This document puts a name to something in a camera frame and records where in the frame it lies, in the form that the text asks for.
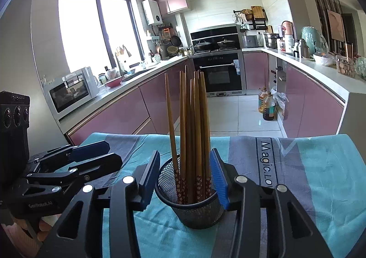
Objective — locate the teal appliance under plastic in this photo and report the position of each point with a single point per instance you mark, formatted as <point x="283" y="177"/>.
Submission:
<point x="313" y="38"/>

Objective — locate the dark cooking oil bottle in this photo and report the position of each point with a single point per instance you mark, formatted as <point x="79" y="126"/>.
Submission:
<point x="269" y="109"/>

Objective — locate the wooden cutting board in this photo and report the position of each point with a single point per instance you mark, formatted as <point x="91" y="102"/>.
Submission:
<point x="258" y="12"/>

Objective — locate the green plastic bag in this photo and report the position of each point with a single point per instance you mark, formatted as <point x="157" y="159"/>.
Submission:
<point x="360" y="68"/>

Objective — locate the white microwave oven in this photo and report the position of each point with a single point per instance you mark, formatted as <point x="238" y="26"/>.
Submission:
<point x="71" y="92"/>

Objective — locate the black range hood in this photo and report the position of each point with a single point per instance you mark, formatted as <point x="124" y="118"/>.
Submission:
<point x="214" y="32"/>

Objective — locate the woven basket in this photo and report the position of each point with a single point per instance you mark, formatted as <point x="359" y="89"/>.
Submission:
<point x="172" y="50"/>

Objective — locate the pink base cabinets island side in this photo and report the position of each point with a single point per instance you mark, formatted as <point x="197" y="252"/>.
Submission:
<point x="308" y="103"/>

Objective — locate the white plastic bag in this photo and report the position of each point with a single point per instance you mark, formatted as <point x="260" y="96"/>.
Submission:
<point x="280" y="102"/>

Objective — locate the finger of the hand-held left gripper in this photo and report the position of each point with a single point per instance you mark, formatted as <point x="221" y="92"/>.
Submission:
<point x="103" y="162"/>
<point x="91" y="148"/>

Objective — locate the white water heater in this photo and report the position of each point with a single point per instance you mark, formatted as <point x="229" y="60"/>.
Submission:
<point x="152" y="11"/>

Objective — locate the pink base cabinets window side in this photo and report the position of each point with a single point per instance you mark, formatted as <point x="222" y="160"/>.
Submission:
<point x="125" y="106"/>

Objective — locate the pink kettle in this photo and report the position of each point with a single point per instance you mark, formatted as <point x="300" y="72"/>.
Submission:
<point x="287" y="28"/>

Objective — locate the steel thermos flask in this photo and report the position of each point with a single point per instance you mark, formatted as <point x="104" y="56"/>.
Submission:
<point x="304" y="49"/>

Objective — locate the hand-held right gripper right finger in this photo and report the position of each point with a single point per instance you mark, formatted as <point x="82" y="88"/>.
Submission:
<point x="218" y="178"/>

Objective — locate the white bowl with food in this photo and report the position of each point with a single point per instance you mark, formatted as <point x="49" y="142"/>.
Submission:
<point x="324" y="60"/>

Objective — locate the framed wall picture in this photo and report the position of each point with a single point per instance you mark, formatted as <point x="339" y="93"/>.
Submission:
<point x="336" y="25"/>

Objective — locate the hanging black pan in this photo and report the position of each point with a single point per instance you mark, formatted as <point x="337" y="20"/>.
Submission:
<point x="176" y="41"/>

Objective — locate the large kitchen window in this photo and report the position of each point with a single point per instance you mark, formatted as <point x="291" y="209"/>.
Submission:
<point x="83" y="32"/>

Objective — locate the black built-in oven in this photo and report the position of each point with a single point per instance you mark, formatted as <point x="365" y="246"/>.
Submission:
<point x="218" y="73"/>

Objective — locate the steel stock pot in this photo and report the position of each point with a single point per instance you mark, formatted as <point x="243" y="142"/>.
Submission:
<point x="271" y="41"/>

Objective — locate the pink bowl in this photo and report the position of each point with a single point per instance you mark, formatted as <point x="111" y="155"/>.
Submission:
<point x="113" y="82"/>

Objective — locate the wooden chopstick red floral end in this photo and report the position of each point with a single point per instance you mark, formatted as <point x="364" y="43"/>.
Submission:
<point x="200" y="75"/>
<point x="182" y="121"/>
<point x="186" y="81"/>
<point x="171" y="126"/>
<point x="192" y="109"/>
<point x="197" y="121"/>
<point x="206" y="132"/>

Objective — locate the silver rice cooker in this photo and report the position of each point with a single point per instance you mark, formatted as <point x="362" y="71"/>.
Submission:
<point x="250" y="41"/>

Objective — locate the teal and grey tablecloth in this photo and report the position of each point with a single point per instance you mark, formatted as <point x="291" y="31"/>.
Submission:
<point x="328" y="175"/>

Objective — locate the black wall rack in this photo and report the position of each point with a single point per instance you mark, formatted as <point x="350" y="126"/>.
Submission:
<point x="257" y="25"/>

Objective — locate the yellow cooking oil bottle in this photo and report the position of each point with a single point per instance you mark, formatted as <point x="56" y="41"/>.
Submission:
<point x="262" y="101"/>

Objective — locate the black mesh utensil holder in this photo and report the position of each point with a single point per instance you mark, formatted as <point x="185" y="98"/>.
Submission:
<point x="197" y="215"/>

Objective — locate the clear container of nuts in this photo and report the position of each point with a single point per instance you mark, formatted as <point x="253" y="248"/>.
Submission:
<point x="346" y="68"/>

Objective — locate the steel sink faucet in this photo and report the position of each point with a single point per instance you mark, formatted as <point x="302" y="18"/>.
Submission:
<point x="117" y="61"/>

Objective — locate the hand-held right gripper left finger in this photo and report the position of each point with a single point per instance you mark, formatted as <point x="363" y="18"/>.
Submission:
<point x="148" y="186"/>

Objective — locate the black wok with lid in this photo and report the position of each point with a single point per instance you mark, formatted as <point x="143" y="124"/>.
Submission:
<point x="226" y="44"/>
<point x="202" y="46"/>

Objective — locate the person's left hand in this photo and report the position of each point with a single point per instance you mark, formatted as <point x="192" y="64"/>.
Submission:
<point x="47" y="226"/>

